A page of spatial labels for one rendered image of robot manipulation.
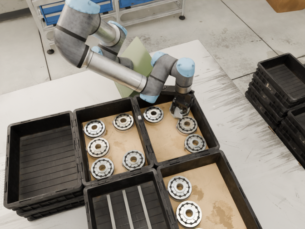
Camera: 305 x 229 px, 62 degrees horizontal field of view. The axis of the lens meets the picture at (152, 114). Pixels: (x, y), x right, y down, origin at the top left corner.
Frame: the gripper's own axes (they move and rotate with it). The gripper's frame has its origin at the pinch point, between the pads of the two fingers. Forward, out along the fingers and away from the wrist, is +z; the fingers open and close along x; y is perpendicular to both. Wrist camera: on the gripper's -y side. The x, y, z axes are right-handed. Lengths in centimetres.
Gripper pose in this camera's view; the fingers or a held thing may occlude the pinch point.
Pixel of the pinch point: (176, 112)
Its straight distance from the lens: 131.5
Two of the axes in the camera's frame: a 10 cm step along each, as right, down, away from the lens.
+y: 8.1, 4.7, -3.5
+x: 5.8, -6.6, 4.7
